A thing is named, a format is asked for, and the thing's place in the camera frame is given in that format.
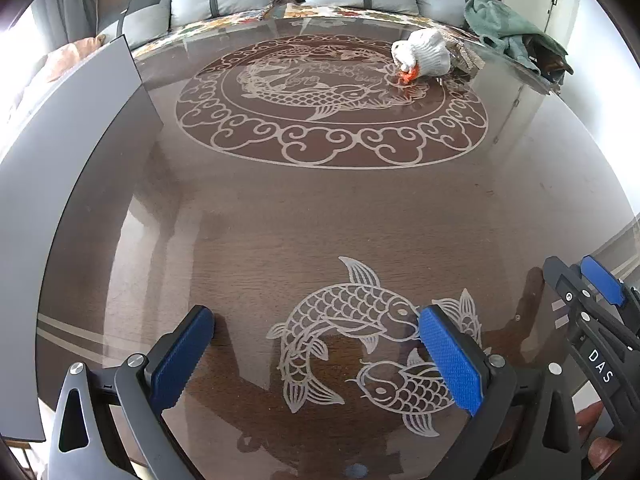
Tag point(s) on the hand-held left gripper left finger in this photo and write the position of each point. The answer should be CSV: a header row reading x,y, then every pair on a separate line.
x,y
175,360

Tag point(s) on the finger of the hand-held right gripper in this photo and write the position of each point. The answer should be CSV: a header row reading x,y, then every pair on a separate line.
x,y
604,280
565,285

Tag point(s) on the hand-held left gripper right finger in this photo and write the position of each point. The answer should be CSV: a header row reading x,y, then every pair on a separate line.
x,y
452,362

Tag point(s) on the person's right hand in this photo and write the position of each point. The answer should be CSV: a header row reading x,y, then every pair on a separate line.
x,y
597,447

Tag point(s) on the grey flat panel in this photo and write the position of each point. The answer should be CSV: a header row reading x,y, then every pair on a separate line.
x,y
60,200

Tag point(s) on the dark brown bag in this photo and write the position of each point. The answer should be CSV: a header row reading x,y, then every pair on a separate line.
x,y
549,62

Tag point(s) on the shiny woven pouch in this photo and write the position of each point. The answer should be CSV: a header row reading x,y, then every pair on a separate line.
x,y
466,56

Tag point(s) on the green towel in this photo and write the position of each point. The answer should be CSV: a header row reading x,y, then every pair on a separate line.
x,y
505,27

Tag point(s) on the white knitted glove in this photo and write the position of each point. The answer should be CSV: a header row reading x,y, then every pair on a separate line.
x,y
424,55

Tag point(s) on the peach cloth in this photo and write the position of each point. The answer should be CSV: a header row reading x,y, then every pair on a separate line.
x,y
65,57

